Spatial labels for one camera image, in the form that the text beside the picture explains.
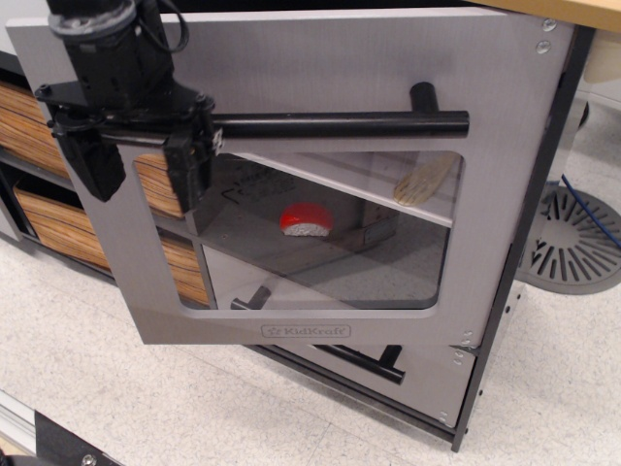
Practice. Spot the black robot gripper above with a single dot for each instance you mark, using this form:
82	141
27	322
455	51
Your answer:
125	82

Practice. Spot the black oven door handle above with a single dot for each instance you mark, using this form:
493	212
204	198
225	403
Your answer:
424	119

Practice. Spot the grey toy oven door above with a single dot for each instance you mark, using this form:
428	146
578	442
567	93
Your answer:
504	68

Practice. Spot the grey oven shelf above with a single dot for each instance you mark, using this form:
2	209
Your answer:
373	176

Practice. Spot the lower wood-grain storage bin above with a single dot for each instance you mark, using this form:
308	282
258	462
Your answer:
61	224

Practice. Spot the wood-grain storage bin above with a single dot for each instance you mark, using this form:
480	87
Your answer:
24	133
61	224

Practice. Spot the upper wood-grain storage bin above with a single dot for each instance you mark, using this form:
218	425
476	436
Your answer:
24	133

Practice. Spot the red white toy food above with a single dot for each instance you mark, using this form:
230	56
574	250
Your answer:
306	220

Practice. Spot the wooden slotted spatula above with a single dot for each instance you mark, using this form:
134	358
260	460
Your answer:
422	182

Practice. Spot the grey slotted chair base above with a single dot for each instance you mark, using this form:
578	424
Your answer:
574	246

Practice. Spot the light wooden countertop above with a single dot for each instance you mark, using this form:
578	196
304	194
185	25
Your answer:
599	14

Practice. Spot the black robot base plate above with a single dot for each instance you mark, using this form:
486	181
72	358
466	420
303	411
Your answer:
59	446

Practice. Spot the black drawer handle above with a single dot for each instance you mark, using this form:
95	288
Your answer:
383	367

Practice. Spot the black toy kitchen frame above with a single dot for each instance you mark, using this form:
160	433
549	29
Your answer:
239	213

